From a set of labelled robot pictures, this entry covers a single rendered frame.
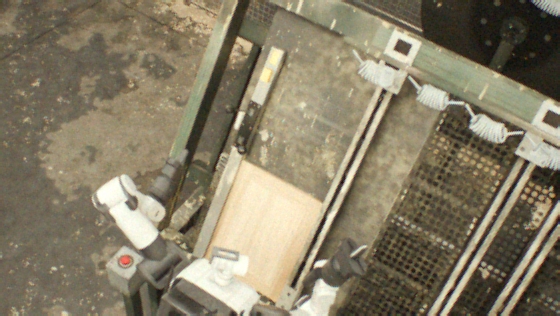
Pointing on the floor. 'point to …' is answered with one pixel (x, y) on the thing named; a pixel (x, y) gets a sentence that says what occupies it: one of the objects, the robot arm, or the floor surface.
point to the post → (133, 305)
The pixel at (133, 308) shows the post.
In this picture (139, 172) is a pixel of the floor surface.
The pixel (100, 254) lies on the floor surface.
